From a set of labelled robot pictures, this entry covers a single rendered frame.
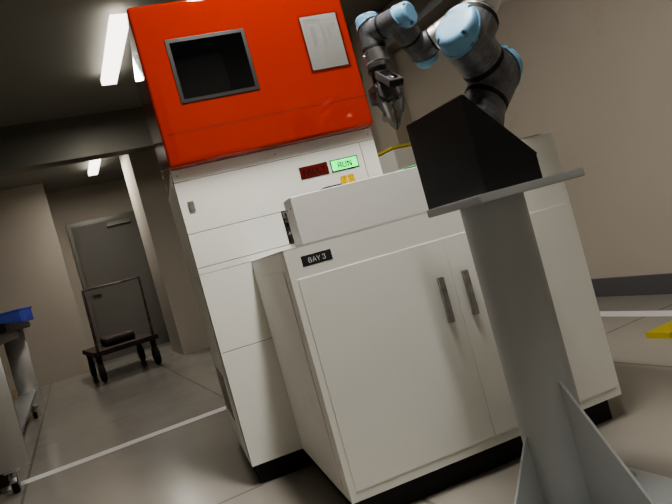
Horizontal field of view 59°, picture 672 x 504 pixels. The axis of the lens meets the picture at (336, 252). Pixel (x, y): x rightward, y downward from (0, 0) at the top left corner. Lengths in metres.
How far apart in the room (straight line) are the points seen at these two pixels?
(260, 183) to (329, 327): 0.82
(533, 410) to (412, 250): 0.57
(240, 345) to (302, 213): 0.76
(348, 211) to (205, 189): 0.74
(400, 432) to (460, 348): 0.31
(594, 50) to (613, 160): 0.66
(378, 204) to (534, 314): 0.56
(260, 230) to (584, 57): 2.50
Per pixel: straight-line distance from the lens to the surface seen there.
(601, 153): 4.10
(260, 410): 2.34
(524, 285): 1.50
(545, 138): 2.08
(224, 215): 2.30
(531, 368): 1.53
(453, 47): 1.53
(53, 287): 9.18
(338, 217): 1.73
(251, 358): 2.31
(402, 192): 1.81
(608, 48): 4.01
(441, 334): 1.83
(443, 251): 1.84
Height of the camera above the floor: 0.80
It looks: 1 degrees down
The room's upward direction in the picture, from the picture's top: 15 degrees counter-clockwise
